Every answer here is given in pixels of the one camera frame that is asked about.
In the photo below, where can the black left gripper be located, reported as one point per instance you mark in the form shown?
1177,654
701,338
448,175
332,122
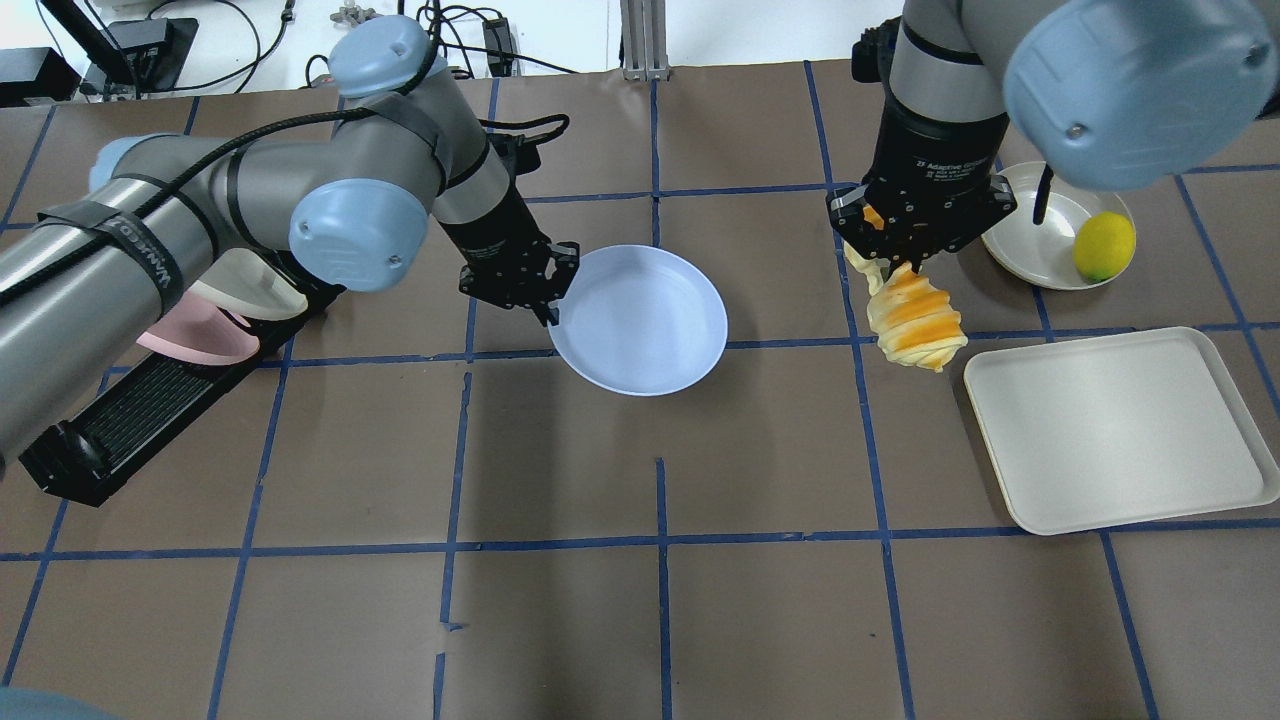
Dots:
487,243

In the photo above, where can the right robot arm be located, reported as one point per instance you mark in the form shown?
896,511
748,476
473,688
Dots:
1113,94

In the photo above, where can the black monitor stand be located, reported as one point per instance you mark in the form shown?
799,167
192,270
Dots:
128,58

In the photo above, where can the black dish rack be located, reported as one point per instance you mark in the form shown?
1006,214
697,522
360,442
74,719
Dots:
89,457

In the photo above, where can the cream plate in rack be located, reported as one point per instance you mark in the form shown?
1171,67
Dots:
243,284

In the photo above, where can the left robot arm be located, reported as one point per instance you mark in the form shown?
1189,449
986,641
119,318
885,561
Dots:
349,194

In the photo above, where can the cream shallow plate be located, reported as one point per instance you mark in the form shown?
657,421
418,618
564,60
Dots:
1040,253

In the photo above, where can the white rectangular tray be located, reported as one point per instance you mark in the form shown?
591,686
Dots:
1119,429

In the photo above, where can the striped orange bread roll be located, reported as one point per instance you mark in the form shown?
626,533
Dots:
913,321

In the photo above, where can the light blue plate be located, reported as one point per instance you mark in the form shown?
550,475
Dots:
640,321

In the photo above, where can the aluminium frame post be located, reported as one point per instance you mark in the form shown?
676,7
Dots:
644,51

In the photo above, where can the yellow lemon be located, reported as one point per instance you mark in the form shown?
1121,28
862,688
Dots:
1104,246

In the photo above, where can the pink plate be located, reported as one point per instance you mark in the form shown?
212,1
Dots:
197,331

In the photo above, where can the black power adapter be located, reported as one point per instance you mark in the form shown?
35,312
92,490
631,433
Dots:
499,47

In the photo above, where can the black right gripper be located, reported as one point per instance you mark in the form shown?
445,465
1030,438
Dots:
935,152

